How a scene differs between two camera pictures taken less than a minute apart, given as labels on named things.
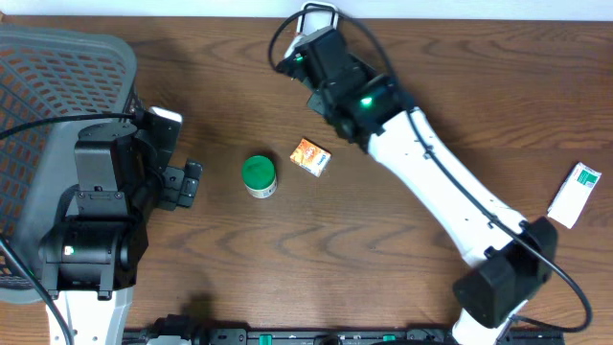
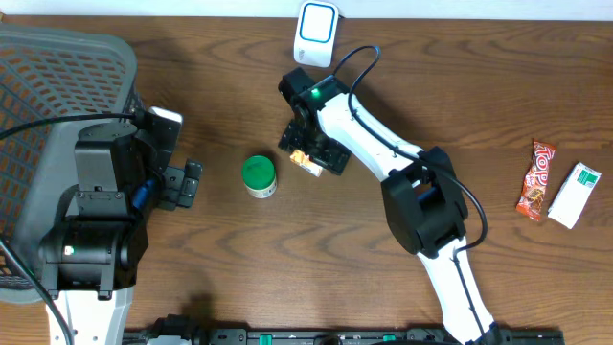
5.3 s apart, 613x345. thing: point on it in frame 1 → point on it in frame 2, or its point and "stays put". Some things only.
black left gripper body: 175,187 stays put
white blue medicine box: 574,195 stays put
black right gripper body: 320,102 → 320,148
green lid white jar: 259,176 stays put
